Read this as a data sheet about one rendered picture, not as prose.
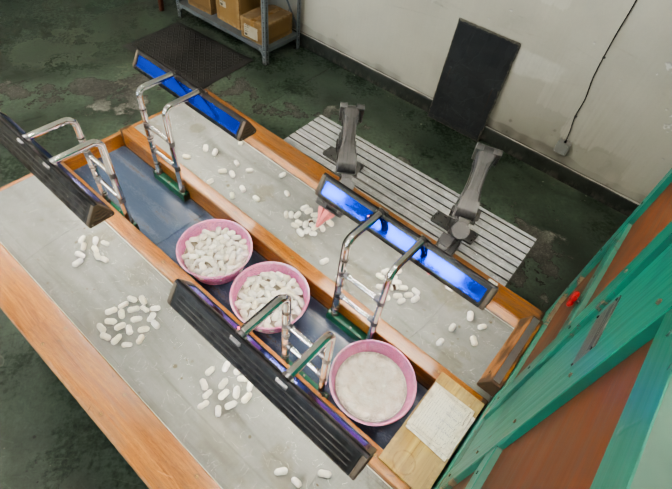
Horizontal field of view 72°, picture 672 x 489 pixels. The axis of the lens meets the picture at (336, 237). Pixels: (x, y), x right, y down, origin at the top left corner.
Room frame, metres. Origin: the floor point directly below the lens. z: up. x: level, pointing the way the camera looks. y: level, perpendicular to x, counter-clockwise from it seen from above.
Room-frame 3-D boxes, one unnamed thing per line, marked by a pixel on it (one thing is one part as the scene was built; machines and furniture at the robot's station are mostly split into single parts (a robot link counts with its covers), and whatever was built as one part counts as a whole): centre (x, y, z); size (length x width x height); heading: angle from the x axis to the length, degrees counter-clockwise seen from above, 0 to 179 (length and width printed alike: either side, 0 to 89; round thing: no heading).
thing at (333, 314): (0.84, -0.14, 0.90); 0.20 x 0.19 x 0.45; 56
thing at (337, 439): (0.44, 0.12, 1.08); 0.62 x 0.08 x 0.07; 56
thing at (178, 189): (1.38, 0.66, 0.90); 0.20 x 0.19 x 0.45; 56
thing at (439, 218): (1.33, -0.49, 0.71); 0.20 x 0.07 x 0.08; 58
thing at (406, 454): (0.45, -0.36, 0.77); 0.33 x 0.15 x 0.01; 146
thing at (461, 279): (0.90, -0.19, 1.08); 0.62 x 0.08 x 0.07; 56
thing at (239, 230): (0.98, 0.42, 0.72); 0.27 x 0.27 x 0.10
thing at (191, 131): (1.20, 0.14, 0.73); 1.81 x 0.30 x 0.02; 56
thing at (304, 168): (1.37, 0.02, 0.67); 1.81 x 0.12 x 0.19; 56
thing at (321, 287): (1.05, 0.24, 0.71); 1.81 x 0.05 x 0.11; 56
